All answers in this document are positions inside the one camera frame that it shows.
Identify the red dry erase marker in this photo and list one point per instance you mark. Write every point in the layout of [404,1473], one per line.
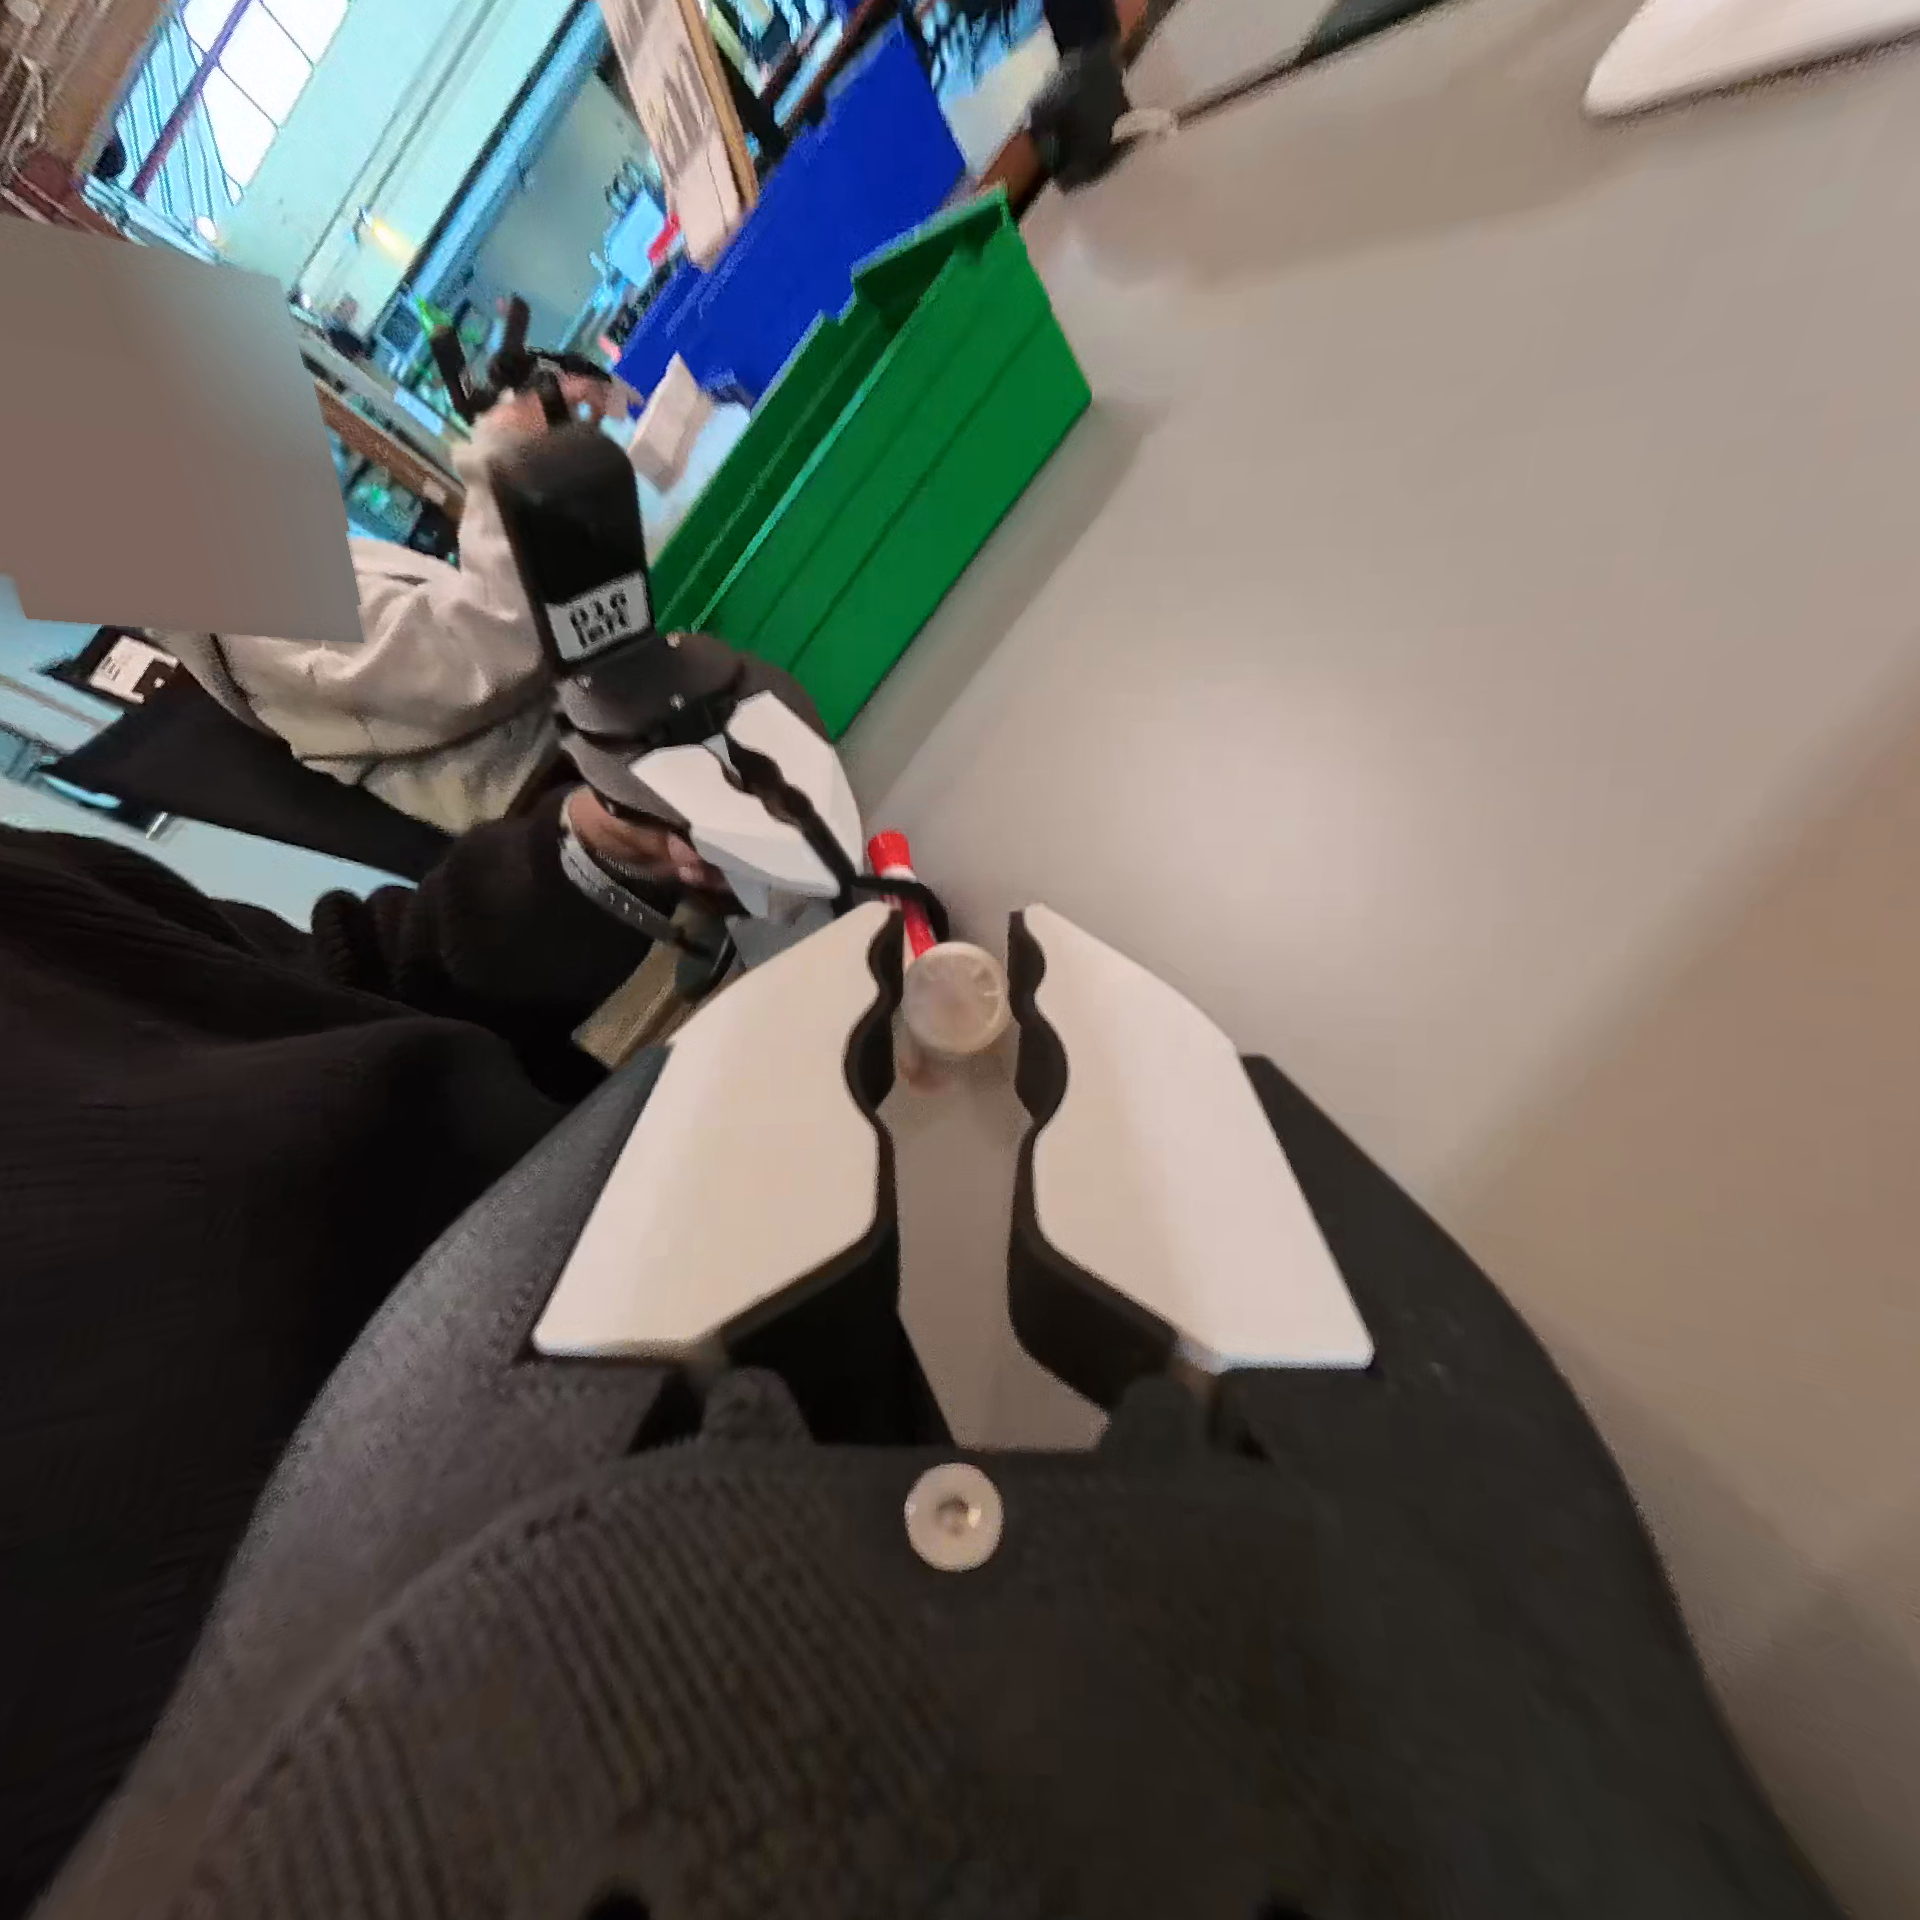
[951,998]

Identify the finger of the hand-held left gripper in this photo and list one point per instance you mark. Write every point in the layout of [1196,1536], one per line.
[805,765]
[721,817]

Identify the silver wristwatch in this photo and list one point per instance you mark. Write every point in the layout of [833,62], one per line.
[600,886]

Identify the grey desk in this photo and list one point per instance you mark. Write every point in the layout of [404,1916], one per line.
[1424,674]

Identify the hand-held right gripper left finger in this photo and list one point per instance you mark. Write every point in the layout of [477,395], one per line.
[721,1187]

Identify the large blue plastic bin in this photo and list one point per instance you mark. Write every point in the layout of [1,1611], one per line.
[810,225]

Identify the white document stand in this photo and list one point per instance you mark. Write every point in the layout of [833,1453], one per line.
[1754,42]

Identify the green plastic bin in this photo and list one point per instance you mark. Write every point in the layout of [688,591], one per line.
[901,482]

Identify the small framed checker sign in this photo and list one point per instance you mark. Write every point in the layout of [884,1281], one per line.
[121,664]

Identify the brown board document stand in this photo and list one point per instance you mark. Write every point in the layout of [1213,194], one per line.
[692,120]

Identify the small white box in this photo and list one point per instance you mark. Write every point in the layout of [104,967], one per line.
[668,409]

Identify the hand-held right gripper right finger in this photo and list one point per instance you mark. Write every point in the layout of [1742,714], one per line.
[1188,1187]

